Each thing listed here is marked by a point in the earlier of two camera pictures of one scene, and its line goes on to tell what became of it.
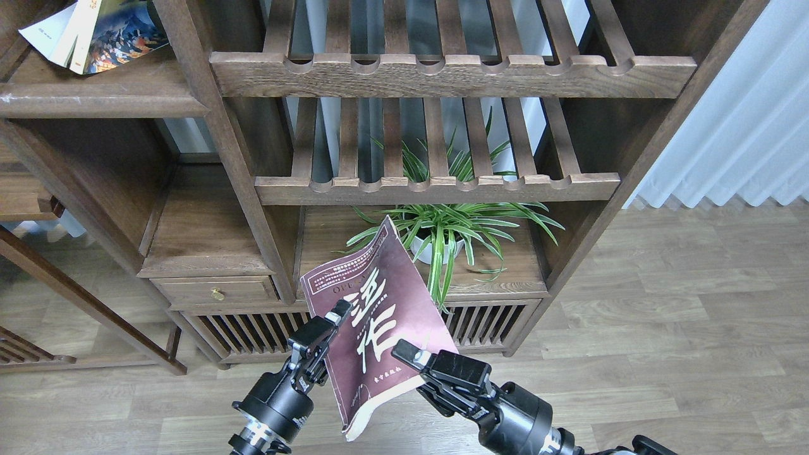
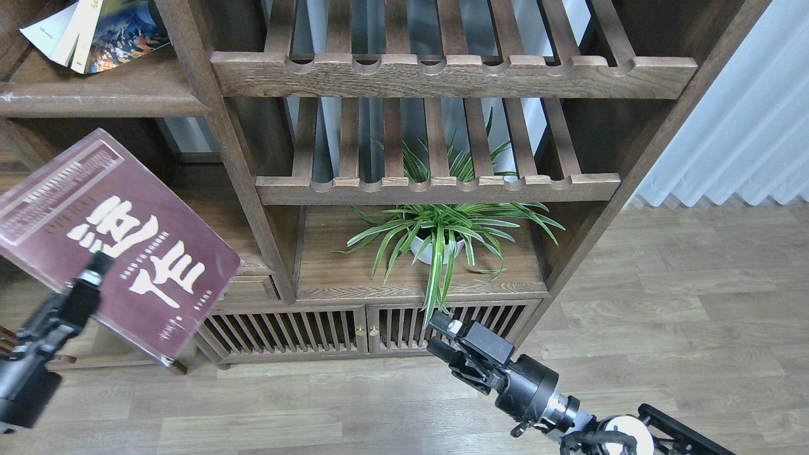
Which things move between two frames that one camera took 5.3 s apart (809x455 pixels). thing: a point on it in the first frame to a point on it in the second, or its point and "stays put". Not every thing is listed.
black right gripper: [456, 384] to [531, 385]
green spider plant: [441, 230] stays put
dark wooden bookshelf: [501, 138] stays put
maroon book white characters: [389, 302] to [170, 273]
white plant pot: [425, 255] stays put
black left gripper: [279, 404] to [27, 386]
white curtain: [748, 137] stays put
